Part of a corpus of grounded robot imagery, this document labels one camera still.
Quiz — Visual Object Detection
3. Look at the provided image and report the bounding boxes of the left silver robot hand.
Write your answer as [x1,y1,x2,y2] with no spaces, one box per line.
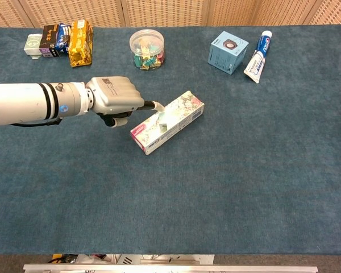
[85,76,165,129]

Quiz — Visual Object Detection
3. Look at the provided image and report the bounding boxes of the small teal paper strip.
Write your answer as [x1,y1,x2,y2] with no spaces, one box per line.
[156,111,169,134]

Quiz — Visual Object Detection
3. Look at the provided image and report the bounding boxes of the long floral white box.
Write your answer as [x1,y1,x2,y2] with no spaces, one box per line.
[130,90,205,156]

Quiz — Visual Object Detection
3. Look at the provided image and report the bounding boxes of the black purple small box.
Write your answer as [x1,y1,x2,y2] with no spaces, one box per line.
[39,24,60,58]

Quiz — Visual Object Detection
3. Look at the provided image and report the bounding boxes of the light blue cube box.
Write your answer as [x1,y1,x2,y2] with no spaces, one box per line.
[207,30,249,76]

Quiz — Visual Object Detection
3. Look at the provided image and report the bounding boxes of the white blue toothpaste tube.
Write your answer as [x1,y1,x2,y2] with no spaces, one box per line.
[243,30,273,84]

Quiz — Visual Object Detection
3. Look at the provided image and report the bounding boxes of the clear jar of candies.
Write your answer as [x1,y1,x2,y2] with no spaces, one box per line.
[129,28,165,71]

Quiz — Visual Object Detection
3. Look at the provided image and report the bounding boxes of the gold foil package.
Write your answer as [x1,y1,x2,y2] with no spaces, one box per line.
[68,19,94,68]

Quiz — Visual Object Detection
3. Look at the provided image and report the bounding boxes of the blue snack packet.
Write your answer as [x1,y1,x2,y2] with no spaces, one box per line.
[54,22,72,56]

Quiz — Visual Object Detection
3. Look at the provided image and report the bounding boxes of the woven wicker folding screen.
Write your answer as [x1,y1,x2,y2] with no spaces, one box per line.
[0,0,341,28]

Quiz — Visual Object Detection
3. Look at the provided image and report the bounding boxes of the pale green small carton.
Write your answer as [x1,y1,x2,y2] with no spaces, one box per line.
[23,33,43,60]

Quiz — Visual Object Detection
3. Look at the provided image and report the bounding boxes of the teal felt table cloth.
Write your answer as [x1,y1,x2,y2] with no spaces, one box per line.
[0,24,341,255]

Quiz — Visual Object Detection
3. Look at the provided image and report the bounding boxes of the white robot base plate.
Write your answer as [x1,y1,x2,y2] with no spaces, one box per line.
[75,254,215,266]

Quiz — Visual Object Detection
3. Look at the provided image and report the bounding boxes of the black yellow cable bundle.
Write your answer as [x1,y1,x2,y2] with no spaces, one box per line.
[47,254,78,264]

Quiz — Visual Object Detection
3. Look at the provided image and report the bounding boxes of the aluminium profile rail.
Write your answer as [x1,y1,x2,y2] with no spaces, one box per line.
[23,263,319,273]

